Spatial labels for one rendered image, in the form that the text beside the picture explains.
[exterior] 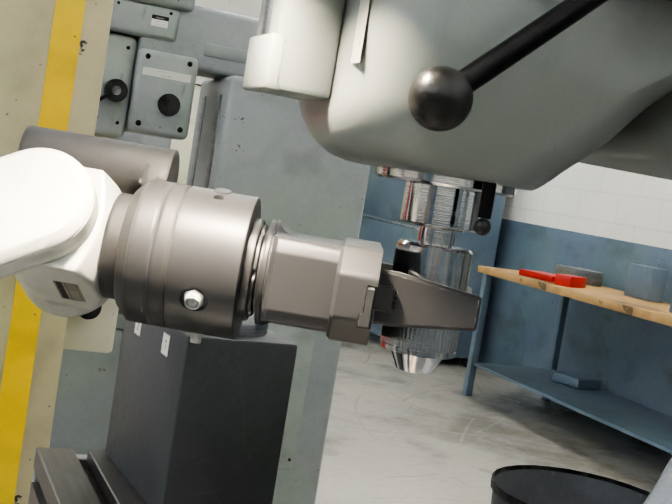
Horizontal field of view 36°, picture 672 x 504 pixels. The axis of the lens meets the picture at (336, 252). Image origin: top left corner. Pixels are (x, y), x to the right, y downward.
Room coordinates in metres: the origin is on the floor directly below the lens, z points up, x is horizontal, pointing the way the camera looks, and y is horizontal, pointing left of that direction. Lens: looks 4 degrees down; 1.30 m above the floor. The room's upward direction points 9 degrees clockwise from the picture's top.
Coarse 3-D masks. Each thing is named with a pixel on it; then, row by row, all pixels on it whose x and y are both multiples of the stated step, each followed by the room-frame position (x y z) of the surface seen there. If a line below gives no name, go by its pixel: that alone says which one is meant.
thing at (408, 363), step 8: (392, 352) 0.62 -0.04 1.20; (400, 360) 0.61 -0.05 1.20; (408, 360) 0.61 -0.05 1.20; (416, 360) 0.61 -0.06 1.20; (424, 360) 0.61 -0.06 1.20; (432, 360) 0.61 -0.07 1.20; (440, 360) 0.62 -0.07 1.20; (400, 368) 0.62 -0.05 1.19; (408, 368) 0.61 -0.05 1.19; (416, 368) 0.61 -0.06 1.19; (424, 368) 0.61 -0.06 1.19; (432, 368) 0.62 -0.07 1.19
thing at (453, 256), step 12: (408, 240) 0.62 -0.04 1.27; (396, 252) 0.62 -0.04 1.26; (408, 252) 0.61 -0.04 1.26; (420, 252) 0.60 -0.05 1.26; (432, 252) 0.60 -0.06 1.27; (444, 252) 0.60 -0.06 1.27; (456, 252) 0.60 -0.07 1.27; (468, 252) 0.61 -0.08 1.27; (444, 264) 0.60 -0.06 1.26; (456, 264) 0.60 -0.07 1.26; (468, 264) 0.61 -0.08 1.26
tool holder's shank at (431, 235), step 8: (416, 224) 0.62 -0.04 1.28; (424, 232) 0.62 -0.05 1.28; (432, 232) 0.61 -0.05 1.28; (440, 232) 0.61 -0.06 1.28; (448, 232) 0.61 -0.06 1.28; (456, 232) 0.62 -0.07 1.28; (424, 240) 0.62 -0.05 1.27; (432, 240) 0.61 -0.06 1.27; (440, 240) 0.61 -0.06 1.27; (448, 240) 0.62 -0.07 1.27
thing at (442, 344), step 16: (416, 272) 0.60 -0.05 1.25; (432, 272) 0.60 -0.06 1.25; (448, 272) 0.60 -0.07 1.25; (464, 272) 0.61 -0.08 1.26; (464, 288) 0.61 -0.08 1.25; (384, 336) 0.62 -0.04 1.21; (400, 336) 0.61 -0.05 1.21; (416, 336) 0.60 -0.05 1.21; (432, 336) 0.60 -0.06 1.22; (448, 336) 0.61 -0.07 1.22; (400, 352) 0.61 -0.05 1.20; (416, 352) 0.60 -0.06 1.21; (432, 352) 0.60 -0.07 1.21; (448, 352) 0.61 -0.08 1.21
